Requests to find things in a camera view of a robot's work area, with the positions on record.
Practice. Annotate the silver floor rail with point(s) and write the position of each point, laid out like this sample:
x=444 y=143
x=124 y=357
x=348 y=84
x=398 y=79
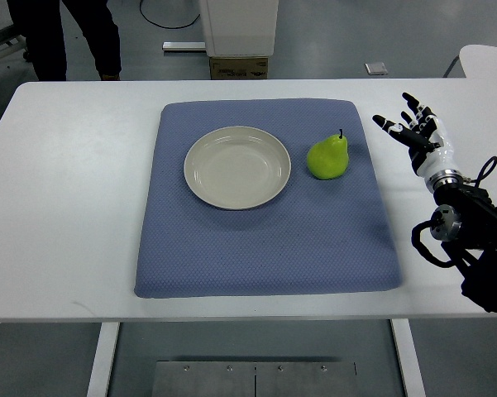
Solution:
x=184 y=46

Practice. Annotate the blue textured mat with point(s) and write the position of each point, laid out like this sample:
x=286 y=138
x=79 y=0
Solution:
x=316 y=237

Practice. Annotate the small grey floor plate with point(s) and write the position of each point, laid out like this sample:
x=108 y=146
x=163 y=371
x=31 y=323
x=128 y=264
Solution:
x=376 y=68

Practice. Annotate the grey wheeled cart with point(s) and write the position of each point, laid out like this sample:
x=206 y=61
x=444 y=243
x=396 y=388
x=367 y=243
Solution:
x=11 y=41

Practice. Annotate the white table leg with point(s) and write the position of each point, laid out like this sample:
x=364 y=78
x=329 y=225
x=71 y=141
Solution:
x=103 y=360
x=407 y=358

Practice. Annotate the metal base plate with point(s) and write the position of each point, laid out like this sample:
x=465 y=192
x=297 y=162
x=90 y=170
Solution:
x=249 y=378

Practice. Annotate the right white table leg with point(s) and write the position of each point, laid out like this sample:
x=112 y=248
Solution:
x=407 y=358

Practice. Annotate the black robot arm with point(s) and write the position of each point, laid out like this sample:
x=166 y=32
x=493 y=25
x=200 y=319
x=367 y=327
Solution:
x=462 y=233

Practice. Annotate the beige round plate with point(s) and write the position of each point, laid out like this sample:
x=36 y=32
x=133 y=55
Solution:
x=237 y=168

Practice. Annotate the green pear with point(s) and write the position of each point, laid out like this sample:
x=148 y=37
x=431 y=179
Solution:
x=329 y=159

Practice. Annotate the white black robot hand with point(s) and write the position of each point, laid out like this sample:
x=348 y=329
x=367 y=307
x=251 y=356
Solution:
x=430 y=150

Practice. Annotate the cardboard box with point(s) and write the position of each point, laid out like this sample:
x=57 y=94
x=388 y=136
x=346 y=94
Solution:
x=239 y=68

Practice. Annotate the white side table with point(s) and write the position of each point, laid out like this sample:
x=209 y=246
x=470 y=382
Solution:
x=479 y=61

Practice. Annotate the left white table leg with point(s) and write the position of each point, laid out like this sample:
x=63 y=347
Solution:
x=103 y=360

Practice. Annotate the white machine cabinet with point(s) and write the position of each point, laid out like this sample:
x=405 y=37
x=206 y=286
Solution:
x=239 y=28

